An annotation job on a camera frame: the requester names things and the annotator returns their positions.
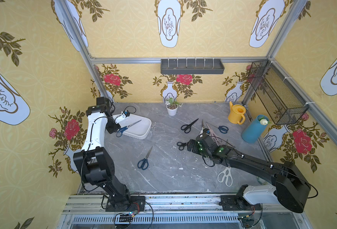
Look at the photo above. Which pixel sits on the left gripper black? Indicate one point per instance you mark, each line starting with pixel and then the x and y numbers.
pixel 114 126

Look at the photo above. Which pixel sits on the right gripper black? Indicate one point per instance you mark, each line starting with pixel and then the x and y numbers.
pixel 192 145

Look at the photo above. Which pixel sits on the light blue handled scissors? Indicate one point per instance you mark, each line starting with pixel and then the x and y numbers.
pixel 123 129

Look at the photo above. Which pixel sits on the small black scissors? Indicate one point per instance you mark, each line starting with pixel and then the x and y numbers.
pixel 182 145

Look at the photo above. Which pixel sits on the large black scissors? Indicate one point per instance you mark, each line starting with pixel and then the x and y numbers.
pixel 186 128

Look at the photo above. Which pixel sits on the small blue thin scissors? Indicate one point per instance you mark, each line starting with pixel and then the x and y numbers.
pixel 222 129

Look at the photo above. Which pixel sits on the white plastic storage box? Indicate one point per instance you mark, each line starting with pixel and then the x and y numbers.
pixel 139 130

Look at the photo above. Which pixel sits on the dark blue handled scissors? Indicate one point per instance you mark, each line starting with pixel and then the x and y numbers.
pixel 143 163

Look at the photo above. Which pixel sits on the pink handled scissors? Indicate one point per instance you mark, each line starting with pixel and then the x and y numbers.
pixel 214 137

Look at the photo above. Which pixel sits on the cream kitchen shears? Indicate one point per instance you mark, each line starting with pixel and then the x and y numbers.
pixel 203 127

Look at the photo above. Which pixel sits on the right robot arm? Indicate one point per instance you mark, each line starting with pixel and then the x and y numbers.
pixel 288 186

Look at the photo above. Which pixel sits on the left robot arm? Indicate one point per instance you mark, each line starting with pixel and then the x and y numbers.
pixel 93 162

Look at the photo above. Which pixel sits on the white kitchen shears front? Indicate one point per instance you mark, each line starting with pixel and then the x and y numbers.
pixel 225 177

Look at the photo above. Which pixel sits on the yellow watering can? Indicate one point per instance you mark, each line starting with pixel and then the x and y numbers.
pixel 237 114

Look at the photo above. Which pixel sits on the teal bottle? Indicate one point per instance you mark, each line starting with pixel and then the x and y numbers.
pixel 254 130

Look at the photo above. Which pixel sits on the small potted plant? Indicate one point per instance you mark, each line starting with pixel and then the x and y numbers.
pixel 172 106

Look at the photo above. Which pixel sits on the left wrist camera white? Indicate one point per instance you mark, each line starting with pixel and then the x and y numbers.
pixel 122 116

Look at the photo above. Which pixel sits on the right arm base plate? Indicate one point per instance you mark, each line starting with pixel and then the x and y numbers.
pixel 235 203

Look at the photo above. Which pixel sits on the aluminium front rail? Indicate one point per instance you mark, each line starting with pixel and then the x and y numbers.
pixel 205 210

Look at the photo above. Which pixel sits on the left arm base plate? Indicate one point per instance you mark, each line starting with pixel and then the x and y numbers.
pixel 134 203

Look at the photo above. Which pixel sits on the grey wall shelf rack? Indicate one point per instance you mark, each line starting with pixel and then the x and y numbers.
pixel 191 66

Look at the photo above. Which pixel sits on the black wire mesh basket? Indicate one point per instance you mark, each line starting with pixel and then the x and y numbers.
pixel 282 102

